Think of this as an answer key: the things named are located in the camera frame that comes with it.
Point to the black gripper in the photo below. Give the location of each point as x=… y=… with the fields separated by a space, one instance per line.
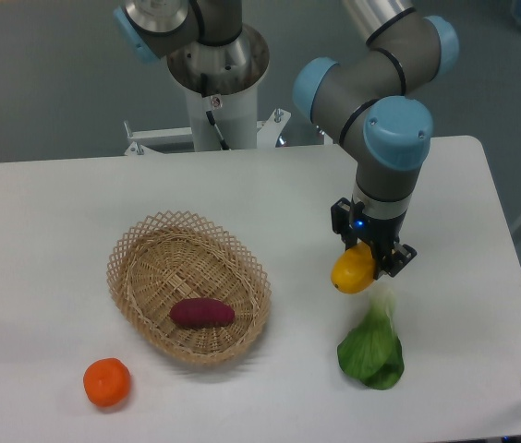
x=354 y=225

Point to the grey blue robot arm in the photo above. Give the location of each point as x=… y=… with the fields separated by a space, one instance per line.
x=364 y=108

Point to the green bok choy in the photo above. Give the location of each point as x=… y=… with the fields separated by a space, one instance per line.
x=372 y=353

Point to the purple sweet potato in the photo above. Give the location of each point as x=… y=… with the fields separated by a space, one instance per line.
x=196 y=313

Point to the woven wicker basket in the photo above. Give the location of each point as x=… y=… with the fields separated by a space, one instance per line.
x=174 y=256

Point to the orange tangerine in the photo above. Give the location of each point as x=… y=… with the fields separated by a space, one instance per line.
x=107 y=382

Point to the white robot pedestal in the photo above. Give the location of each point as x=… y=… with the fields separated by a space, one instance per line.
x=221 y=89

